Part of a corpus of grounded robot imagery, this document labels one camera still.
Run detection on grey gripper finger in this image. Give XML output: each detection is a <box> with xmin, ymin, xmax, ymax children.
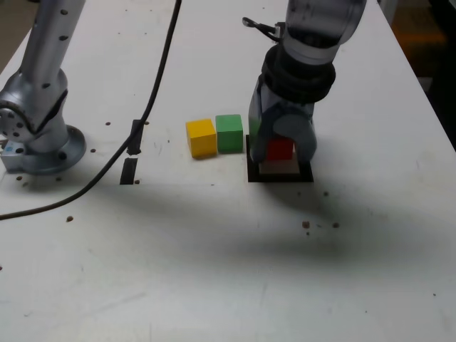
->
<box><xmin>247</xmin><ymin>102</ymin><xmax>278</xmax><ymax>164</ymax></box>
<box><xmin>273</xmin><ymin>112</ymin><xmax>318</xmax><ymax>166</ymax></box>

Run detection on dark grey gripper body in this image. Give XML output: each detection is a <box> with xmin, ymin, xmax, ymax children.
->
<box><xmin>250</xmin><ymin>78</ymin><xmax>315</xmax><ymax>122</ymax></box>

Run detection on red cube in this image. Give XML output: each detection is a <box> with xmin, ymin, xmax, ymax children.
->
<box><xmin>266</xmin><ymin>138</ymin><xmax>296</xmax><ymax>162</ymax></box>

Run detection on green cube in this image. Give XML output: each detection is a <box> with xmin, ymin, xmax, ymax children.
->
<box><xmin>214</xmin><ymin>113</ymin><xmax>244</xmax><ymax>155</ymax></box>

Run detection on yellow cube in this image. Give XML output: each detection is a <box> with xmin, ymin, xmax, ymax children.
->
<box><xmin>185</xmin><ymin>118</ymin><xmax>219</xmax><ymax>160</ymax></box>

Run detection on black tape square outline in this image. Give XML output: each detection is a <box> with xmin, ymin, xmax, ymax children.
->
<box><xmin>245</xmin><ymin>134</ymin><xmax>315</xmax><ymax>184</ymax></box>

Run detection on black tape strip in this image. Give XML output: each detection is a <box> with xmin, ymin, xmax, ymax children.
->
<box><xmin>119</xmin><ymin>119</ymin><xmax>147</xmax><ymax>186</ymax></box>

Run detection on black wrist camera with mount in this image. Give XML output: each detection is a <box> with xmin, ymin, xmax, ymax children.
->
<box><xmin>273</xmin><ymin>21</ymin><xmax>288</xmax><ymax>43</ymax></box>

